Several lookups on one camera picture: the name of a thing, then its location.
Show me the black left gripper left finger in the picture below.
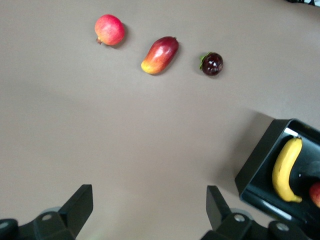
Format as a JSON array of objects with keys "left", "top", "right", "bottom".
[{"left": 0, "top": 184, "right": 94, "bottom": 240}]

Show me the brown table mat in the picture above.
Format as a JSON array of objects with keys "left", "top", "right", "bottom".
[{"left": 0, "top": 0, "right": 320, "bottom": 240}]

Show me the red pomegranate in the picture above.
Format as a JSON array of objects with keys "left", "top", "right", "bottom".
[{"left": 94, "top": 14, "right": 126, "bottom": 47}]

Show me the red yellow mango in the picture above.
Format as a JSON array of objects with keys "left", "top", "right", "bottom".
[{"left": 140, "top": 36, "right": 180, "bottom": 75}]

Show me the black plastic box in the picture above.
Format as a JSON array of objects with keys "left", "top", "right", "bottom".
[{"left": 234, "top": 118, "right": 320, "bottom": 233}]

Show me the dark purple mangosteen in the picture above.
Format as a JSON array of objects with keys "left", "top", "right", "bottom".
[{"left": 198, "top": 51, "right": 224, "bottom": 77}]

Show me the yellow banana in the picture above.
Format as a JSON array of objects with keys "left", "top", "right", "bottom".
[{"left": 271, "top": 136, "right": 303, "bottom": 203}]

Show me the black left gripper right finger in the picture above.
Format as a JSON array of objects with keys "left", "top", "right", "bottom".
[{"left": 201, "top": 185, "right": 310, "bottom": 240}]

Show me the red yellow apple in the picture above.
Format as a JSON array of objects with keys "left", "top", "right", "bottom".
[{"left": 309, "top": 181, "right": 320, "bottom": 208}]

